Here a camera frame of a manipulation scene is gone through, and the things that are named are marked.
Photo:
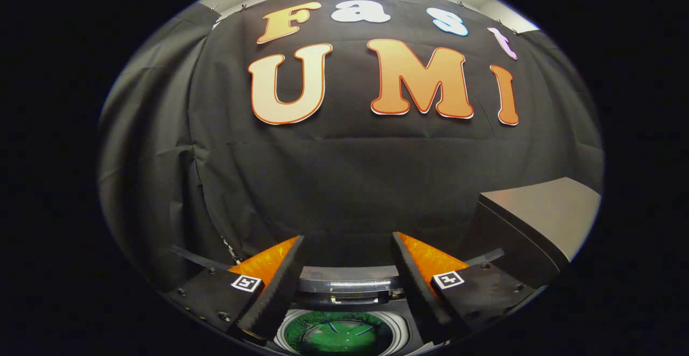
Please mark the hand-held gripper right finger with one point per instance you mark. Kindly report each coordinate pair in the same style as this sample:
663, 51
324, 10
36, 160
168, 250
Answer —
422, 291

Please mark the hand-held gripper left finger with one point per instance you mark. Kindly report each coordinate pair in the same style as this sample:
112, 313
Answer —
272, 297

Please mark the washing machine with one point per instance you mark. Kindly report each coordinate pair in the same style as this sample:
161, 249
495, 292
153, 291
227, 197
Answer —
403, 323

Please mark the transparent washing machine lid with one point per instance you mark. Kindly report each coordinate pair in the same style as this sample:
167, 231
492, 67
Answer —
350, 280

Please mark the green polo shirt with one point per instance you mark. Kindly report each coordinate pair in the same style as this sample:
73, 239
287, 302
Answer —
339, 341

